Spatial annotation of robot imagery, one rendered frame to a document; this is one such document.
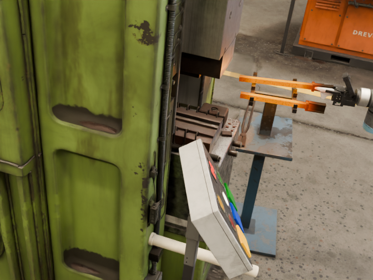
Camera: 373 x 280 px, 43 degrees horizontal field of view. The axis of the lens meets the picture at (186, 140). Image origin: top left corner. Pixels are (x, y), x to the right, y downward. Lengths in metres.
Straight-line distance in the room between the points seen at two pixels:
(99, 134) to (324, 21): 4.03
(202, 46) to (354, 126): 2.81
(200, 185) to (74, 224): 0.88
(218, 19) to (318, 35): 3.87
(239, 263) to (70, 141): 0.74
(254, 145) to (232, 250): 1.12
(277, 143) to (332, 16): 3.05
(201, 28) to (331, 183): 2.14
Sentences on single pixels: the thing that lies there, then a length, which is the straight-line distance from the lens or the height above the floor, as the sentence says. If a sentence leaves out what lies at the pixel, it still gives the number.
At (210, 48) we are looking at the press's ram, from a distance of 1.65.
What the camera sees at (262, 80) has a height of 1.01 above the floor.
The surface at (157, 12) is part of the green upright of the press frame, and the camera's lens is 1.39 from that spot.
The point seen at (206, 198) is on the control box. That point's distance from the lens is 1.30.
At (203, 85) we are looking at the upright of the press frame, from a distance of 2.18.
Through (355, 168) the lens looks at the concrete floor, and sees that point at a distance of 3.77.
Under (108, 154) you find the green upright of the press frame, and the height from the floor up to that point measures 1.04.
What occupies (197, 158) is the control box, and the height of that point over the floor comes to 1.19.
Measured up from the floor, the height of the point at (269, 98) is 0.98.
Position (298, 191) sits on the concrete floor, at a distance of 3.36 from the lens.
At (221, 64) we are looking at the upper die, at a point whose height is 1.33.
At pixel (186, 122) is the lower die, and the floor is 0.99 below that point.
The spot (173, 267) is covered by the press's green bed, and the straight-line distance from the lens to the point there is 2.39.
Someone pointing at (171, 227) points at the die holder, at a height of 0.50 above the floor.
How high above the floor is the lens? 2.04
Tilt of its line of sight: 34 degrees down
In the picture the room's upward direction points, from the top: 6 degrees clockwise
